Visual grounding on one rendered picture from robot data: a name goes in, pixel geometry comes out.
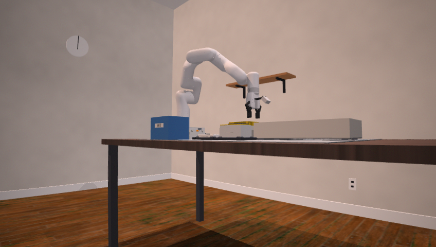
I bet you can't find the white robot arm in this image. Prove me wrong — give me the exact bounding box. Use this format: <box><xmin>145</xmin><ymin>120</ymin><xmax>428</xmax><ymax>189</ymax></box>
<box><xmin>176</xmin><ymin>48</ymin><xmax>259</xmax><ymax>127</ymax></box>

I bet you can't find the blue open-top bin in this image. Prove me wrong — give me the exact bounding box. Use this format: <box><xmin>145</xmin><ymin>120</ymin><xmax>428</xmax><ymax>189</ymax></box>
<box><xmin>151</xmin><ymin>116</ymin><xmax>189</xmax><ymax>140</ymax></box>

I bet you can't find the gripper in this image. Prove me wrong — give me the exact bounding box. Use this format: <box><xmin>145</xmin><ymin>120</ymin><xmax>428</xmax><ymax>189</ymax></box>
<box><xmin>245</xmin><ymin>92</ymin><xmax>261</xmax><ymax>119</ymax></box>

